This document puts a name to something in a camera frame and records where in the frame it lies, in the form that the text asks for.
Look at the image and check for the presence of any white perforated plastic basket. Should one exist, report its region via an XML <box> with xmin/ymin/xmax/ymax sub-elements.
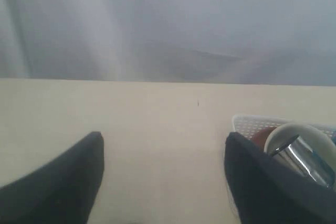
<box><xmin>224</xmin><ymin>114</ymin><xmax>336</xmax><ymax>209</ymax></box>

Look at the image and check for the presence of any shiny steel cup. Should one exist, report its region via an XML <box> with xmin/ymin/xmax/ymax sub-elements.
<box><xmin>270</xmin><ymin>135</ymin><xmax>335</xmax><ymax>188</ymax></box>

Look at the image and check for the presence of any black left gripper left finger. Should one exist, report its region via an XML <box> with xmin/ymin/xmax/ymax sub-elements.
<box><xmin>1</xmin><ymin>132</ymin><xmax>104</xmax><ymax>223</ymax></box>

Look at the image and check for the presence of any cream ceramic bowl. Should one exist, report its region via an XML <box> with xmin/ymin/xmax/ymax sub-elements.
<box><xmin>264</xmin><ymin>123</ymin><xmax>335</xmax><ymax>157</ymax></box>

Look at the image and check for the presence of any blue snack packet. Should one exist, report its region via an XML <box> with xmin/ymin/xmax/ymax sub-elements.
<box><xmin>331</xmin><ymin>131</ymin><xmax>336</xmax><ymax>145</ymax></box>

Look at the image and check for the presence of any small dark red dish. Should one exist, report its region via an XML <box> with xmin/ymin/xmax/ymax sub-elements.
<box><xmin>250</xmin><ymin>127</ymin><xmax>276</xmax><ymax>151</ymax></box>

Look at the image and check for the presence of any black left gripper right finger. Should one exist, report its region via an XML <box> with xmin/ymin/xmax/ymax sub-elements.
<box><xmin>224</xmin><ymin>132</ymin><xmax>335</xmax><ymax>223</ymax></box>

